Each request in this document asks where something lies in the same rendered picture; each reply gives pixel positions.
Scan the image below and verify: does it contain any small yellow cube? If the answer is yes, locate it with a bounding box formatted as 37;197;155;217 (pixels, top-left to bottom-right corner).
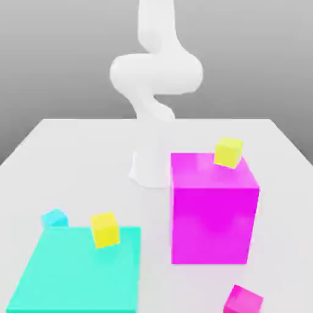
90;212;120;249
214;136;245;170

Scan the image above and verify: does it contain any small cyan cube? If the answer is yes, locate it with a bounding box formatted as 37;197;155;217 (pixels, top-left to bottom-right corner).
40;208;69;228

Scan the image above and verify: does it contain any small magenta cube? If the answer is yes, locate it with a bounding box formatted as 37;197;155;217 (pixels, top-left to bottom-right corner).
223;284;265;313

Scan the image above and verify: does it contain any large magenta box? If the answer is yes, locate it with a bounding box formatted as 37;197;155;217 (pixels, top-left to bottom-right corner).
170;152;260;265

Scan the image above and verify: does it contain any large turquoise box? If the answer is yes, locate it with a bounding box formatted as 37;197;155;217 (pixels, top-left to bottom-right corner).
5;226;142;313

